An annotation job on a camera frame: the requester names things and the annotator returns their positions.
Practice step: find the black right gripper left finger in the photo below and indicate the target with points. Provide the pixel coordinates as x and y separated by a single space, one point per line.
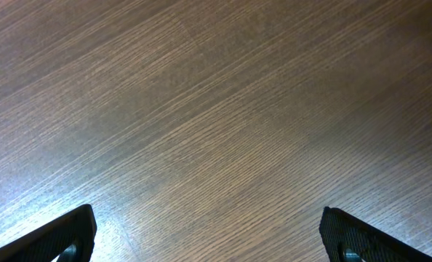
69 237

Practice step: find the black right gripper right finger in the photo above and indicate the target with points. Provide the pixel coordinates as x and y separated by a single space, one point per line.
347 238

